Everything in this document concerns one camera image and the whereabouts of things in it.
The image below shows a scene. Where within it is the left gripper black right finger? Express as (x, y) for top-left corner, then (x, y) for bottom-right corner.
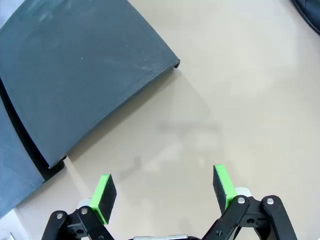
(202, 164), (298, 240)

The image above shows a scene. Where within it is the black metal shoe stand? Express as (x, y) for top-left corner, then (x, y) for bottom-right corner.
(0, 0), (181, 170)

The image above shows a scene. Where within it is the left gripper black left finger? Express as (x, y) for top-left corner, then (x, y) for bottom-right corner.
(41, 174), (118, 240)

